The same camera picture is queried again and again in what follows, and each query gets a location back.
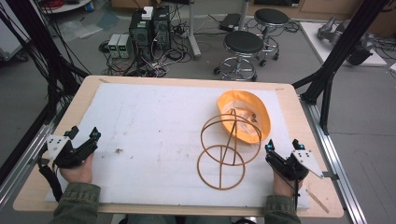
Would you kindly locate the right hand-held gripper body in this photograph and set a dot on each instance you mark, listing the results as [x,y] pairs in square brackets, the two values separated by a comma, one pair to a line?
[289,166]

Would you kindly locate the small white box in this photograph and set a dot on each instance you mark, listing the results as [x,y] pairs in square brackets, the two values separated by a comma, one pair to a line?
[147,13]

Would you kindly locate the white floor platform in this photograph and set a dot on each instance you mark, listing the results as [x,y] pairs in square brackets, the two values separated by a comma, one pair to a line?
[314,40]

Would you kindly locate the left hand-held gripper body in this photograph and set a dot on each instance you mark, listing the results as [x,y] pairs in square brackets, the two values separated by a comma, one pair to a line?
[63,157]

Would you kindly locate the white foam mat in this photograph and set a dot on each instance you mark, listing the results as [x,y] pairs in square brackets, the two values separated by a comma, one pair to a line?
[149,130]

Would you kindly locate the aluminium rail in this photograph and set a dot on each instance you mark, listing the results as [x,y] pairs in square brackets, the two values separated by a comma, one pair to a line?
[28,158]
[330,146]

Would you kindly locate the yellow bucket hat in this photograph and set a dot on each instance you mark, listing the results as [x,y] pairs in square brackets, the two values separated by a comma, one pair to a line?
[260,109]

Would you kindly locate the black computer tower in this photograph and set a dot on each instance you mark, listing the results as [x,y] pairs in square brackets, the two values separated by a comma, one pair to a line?
[140,35]
[162,29]

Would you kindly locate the flat black box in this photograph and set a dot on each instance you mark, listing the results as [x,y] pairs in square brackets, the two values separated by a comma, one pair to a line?
[229,21]

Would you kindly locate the black round stool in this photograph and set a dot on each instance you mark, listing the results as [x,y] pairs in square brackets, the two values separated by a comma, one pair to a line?
[243,42]
[271,16]

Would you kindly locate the grey metal table leg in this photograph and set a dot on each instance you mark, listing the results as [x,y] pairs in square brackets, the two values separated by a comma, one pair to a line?
[193,34]

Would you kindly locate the person's left hand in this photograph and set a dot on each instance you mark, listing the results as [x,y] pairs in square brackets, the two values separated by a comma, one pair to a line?
[79,174]

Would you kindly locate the wooden stick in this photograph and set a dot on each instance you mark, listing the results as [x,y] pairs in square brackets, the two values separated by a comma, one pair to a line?
[317,200]

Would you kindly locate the person's right hand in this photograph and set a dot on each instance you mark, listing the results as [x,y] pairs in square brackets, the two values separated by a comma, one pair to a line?
[283,185]

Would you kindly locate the grey power supply box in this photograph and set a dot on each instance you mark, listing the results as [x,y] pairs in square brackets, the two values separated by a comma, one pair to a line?
[113,45]
[125,46]

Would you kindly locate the round white table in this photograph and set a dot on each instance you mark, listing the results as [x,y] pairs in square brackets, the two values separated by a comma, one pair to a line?
[67,6]

